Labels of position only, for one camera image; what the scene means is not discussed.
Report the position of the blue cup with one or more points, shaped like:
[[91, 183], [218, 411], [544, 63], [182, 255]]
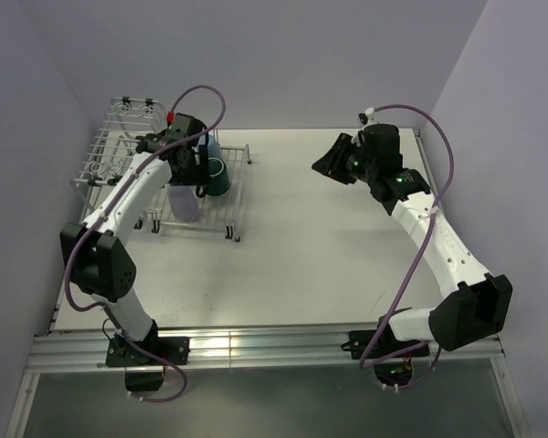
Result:
[[212, 146]]

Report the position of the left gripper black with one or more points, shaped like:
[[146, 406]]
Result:
[[199, 172]]

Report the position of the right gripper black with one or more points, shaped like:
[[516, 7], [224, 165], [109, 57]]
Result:
[[331, 163]]

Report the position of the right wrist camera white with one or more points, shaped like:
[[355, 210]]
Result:
[[367, 118]]

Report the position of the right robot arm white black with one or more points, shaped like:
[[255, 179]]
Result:
[[474, 303]]

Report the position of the silver wire dish rack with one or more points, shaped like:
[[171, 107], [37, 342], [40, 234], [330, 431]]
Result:
[[128, 120]]

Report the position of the dark green mug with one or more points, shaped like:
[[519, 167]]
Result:
[[219, 181]]

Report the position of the purple cup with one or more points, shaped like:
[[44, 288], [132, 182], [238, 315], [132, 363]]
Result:
[[183, 203]]

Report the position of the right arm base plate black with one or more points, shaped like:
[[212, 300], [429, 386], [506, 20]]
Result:
[[387, 346]]

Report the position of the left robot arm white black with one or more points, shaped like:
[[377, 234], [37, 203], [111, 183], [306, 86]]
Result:
[[94, 252]]

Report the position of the aluminium rail frame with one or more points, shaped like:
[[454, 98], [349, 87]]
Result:
[[267, 288]]

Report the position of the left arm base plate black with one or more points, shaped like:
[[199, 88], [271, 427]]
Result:
[[121, 354]]

